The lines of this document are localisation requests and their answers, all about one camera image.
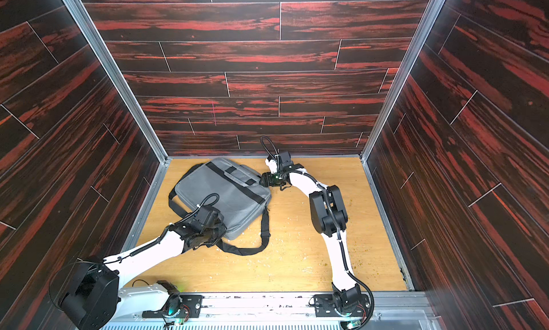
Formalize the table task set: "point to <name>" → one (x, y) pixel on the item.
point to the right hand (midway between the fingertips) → (269, 180)
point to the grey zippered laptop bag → (240, 193)
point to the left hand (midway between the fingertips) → (231, 229)
